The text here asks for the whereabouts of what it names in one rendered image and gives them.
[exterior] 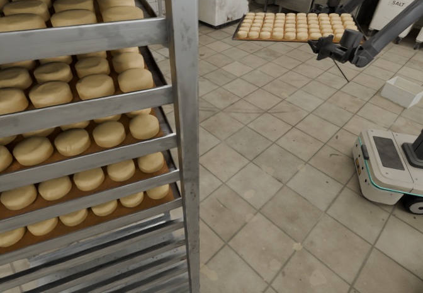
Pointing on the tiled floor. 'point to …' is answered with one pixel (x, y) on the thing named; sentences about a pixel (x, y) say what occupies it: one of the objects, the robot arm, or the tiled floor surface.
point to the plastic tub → (402, 92)
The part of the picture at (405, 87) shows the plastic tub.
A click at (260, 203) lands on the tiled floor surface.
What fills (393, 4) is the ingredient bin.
